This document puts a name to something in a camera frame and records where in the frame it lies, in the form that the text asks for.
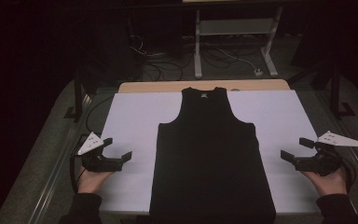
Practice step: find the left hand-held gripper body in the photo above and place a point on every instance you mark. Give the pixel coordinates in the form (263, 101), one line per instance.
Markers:
(101, 163)

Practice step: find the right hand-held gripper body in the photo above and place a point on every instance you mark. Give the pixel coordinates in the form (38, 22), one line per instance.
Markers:
(320, 163)

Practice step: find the black tank top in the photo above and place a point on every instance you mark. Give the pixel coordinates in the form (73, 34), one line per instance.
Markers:
(211, 155)

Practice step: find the person's left hand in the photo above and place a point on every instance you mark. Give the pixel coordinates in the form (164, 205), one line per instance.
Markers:
(90, 182)

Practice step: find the person's right hand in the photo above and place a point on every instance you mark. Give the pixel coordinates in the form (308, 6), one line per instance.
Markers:
(329, 185)

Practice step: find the black metal stand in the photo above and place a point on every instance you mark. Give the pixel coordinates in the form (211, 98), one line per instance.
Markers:
(78, 99)
(334, 93)

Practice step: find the round desk grommet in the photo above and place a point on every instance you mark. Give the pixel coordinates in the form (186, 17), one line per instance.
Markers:
(234, 89)

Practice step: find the white power plug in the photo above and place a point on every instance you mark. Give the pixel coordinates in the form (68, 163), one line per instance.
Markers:
(258, 72)

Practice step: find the metal floor rail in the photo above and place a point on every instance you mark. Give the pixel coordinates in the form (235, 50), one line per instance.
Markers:
(59, 174)
(336, 119)

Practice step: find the white metal desk frame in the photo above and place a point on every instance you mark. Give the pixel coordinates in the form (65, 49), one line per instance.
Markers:
(198, 46)

